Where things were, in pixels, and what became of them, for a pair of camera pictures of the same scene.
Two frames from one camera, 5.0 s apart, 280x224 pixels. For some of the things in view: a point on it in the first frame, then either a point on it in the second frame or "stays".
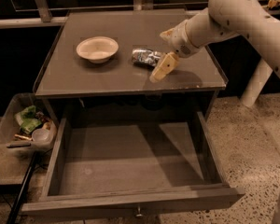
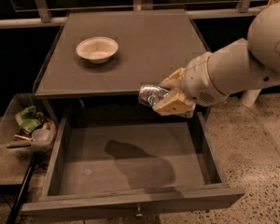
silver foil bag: x=147 y=56 → x=150 y=94
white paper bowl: x=98 y=49 stays
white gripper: x=181 y=42 → x=196 y=79
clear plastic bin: x=26 y=127 stays
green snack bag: x=28 y=119 stays
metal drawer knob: x=139 y=212 stays
